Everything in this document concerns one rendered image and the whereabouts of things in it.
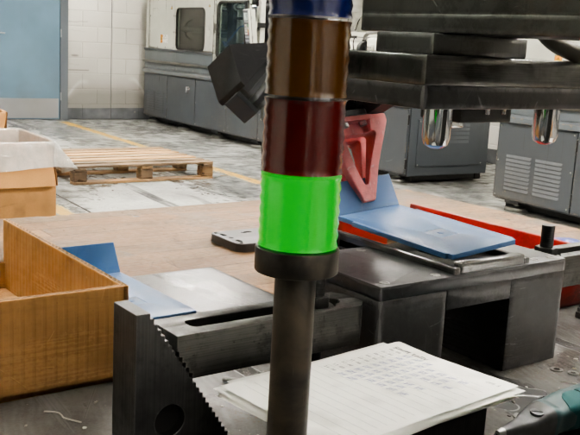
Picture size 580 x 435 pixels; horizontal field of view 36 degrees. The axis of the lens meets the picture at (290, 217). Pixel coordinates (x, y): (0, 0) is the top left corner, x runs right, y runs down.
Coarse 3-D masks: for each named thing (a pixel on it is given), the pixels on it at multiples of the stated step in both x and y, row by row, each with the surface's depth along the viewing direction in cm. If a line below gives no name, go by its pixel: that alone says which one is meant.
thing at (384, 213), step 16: (384, 176) 81; (352, 192) 78; (384, 192) 80; (352, 208) 78; (368, 208) 78; (384, 208) 79; (400, 208) 79; (368, 224) 74; (384, 224) 74; (400, 224) 74; (416, 224) 74; (432, 224) 74; (448, 224) 74; (464, 224) 74; (416, 240) 70; (432, 240) 70; (448, 240) 70; (464, 240) 70; (480, 240) 70; (496, 240) 70; (512, 240) 70; (448, 256) 66; (464, 256) 67
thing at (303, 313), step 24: (264, 264) 41; (288, 264) 40; (312, 264) 40; (336, 264) 41; (288, 288) 41; (312, 288) 42; (288, 312) 42; (312, 312) 42; (288, 336) 42; (312, 336) 43; (288, 360) 42; (288, 384) 42; (288, 408) 42; (288, 432) 43
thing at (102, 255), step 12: (72, 252) 81; (84, 252) 82; (96, 252) 83; (108, 252) 83; (96, 264) 82; (108, 264) 83; (120, 276) 82; (132, 288) 78; (144, 288) 78; (144, 300) 75; (156, 300) 75; (168, 300) 75; (156, 312) 72; (168, 312) 72; (180, 312) 72; (192, 312) 73
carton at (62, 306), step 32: (32, 256) 76; (64, 256) 71; (0, 288) 83; (32, 288) 77; (64, 288) 71; (96, 288) 61; (128, 288) 63; (0, 320) 58; (32, 320) 59; (64, 320) 60; (96, 320) 62; (0, 352) 58; (32, 352) 59; (64, 352) 61; (96, 352) 62; (0, 384) 58; (32, 384) 60; (64, 384) 61
